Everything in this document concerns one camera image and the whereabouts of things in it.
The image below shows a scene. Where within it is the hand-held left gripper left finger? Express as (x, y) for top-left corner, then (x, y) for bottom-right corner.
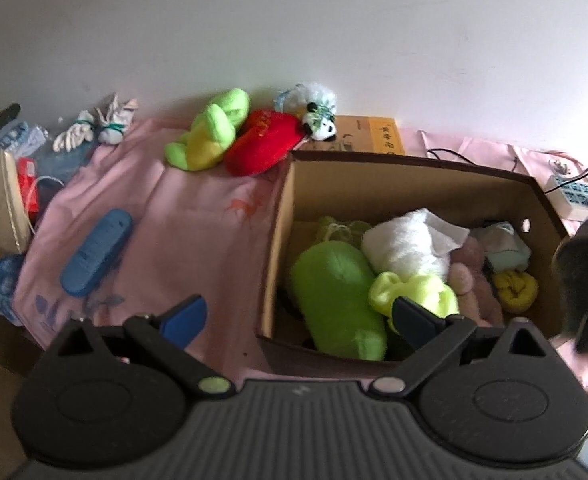
(48, 295), (235, 400)

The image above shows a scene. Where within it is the white glove bundle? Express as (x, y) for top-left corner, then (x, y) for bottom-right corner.
(52, 110), (96, 153)

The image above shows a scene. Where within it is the white cord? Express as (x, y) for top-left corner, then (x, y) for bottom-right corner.
(26, 176), (67, 233)

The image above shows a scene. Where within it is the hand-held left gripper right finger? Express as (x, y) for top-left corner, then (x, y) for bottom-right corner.
(372, 296), (557, 395)

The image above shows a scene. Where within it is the white fluffy plush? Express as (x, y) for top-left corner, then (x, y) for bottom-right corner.
(361, 207), (470, 281)

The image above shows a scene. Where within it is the orange flat box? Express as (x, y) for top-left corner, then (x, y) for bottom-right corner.
(306, 115), (405, 157)

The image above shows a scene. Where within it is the neon green soft cloth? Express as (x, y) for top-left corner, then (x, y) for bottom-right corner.
(369, 271), (460, 333)

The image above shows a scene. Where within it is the white power strip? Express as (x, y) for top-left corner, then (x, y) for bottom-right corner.
(545, 175), (588, 221)

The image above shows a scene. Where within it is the green and yellow plush toy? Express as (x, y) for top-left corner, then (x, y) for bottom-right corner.
(165, 88), (251, 172)

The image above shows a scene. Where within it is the pale mint cloth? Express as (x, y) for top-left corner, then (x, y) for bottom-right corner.
(474, 222), (532, 273)

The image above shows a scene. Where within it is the blue denim cloth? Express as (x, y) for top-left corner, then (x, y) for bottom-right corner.
(36, 147), (94, 186)

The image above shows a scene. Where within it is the small panda plush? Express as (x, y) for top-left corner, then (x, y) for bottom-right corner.
(301, 102), (338, 142)

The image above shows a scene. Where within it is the pink and white cloth bundle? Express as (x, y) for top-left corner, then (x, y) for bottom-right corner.
(95, 92), (138, 146)

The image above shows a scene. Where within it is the brown cardboard box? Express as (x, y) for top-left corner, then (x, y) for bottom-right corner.
(256, 150), (572, 378)

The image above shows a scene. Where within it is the large green plush toy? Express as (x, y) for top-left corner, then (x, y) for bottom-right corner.
(289, 216), (389, 361)

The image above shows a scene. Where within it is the pink bedsheet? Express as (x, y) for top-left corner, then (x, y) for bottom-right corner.
(12, 117), (588, 411)

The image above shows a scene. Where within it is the clear blue plastic bag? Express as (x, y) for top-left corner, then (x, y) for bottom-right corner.
(0, 121), (49, 156)

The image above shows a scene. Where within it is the red plush pillow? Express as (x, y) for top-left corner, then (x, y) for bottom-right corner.
(224, 109), (305, 177)

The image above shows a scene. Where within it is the thin black cable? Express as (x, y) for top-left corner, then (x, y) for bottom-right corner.
(426, 148), (475, 166)

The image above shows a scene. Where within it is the pink fuzzy plush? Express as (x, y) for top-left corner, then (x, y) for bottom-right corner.
(448, 237), (505, 328)

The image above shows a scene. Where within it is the yellow soft roll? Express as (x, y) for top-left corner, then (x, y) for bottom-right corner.
(491, 270), (539, 313)

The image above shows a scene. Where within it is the red packet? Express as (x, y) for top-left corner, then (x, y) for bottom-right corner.
(18, 157), (40, 213)

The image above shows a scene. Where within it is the blue oblong case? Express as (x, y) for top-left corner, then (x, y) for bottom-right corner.
(60, 208), (133, 297)

